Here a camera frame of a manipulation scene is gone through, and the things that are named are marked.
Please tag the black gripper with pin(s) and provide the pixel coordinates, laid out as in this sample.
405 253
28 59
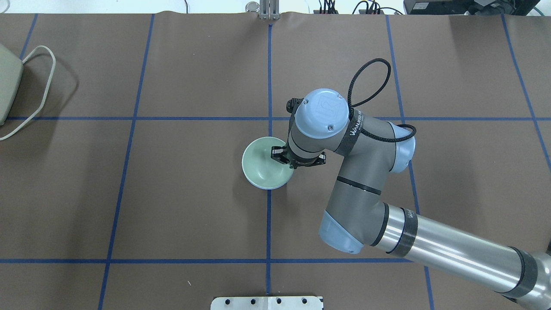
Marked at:
279 155

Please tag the green bowl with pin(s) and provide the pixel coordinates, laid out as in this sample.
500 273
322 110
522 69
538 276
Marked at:
258 166

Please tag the blue bowl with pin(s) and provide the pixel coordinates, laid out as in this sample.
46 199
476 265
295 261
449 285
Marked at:
269 185

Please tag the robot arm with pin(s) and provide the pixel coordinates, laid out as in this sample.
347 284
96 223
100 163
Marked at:
356 216

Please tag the cream silver toaster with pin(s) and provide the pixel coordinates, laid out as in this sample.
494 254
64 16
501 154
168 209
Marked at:
11 68

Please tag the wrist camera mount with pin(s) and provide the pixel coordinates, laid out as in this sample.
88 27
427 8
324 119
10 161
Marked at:
293 104

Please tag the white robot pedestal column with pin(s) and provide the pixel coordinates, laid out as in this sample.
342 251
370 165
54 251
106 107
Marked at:
268 303

